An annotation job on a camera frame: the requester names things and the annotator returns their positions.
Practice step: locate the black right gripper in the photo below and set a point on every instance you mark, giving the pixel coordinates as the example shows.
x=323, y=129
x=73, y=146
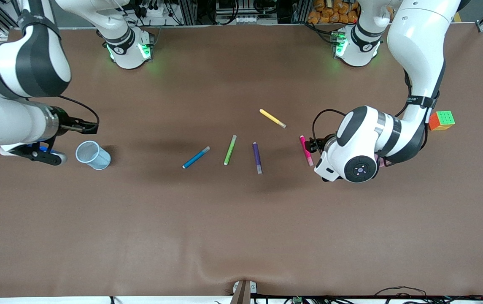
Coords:
x=61, y=119

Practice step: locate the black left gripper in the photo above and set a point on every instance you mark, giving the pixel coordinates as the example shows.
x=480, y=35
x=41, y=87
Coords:
x=319, y=145

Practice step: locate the pink highlighter marker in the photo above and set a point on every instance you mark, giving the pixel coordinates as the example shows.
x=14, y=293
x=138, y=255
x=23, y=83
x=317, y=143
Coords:
x=309, y=159

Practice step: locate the blue highlighter marker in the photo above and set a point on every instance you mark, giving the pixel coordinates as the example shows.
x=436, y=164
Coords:
x=196, y=157

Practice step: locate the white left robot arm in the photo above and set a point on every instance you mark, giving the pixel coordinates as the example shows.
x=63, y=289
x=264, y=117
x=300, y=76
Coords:
x=414, y=42

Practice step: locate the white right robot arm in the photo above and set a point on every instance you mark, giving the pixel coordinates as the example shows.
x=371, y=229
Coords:
x=34, y=63

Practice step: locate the blue plastic cup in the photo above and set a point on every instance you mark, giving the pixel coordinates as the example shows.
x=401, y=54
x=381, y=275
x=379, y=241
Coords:
x=98, y=160

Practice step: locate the yellow highlighter marker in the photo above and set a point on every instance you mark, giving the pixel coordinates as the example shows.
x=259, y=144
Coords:
x=271, y=118

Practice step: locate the purple highlighter marker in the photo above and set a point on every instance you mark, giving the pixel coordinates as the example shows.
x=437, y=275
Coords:
x=257, y=156

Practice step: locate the pink plastic cup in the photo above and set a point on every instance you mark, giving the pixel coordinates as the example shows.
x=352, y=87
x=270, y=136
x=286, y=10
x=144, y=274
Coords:
x=379, y=161

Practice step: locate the green highlighter marker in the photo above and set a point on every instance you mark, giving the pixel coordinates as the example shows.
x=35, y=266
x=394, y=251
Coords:
x=230, y=150

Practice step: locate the white power strip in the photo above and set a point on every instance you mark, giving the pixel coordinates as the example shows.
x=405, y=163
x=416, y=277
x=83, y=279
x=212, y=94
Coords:
x=155, y=12

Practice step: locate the bag of orange snacks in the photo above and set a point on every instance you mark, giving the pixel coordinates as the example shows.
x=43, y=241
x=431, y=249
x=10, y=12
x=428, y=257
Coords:
x=334, y=12

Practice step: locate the multicolour puzzle cube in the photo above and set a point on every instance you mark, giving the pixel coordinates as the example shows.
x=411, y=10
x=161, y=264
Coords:
x=443, y=120

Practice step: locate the small white connector strip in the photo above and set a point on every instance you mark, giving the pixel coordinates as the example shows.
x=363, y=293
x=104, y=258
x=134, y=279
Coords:
x=245, y=19

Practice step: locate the aluminium frame post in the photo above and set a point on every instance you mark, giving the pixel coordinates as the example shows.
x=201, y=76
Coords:
x=187, y=12
x=301, y=10

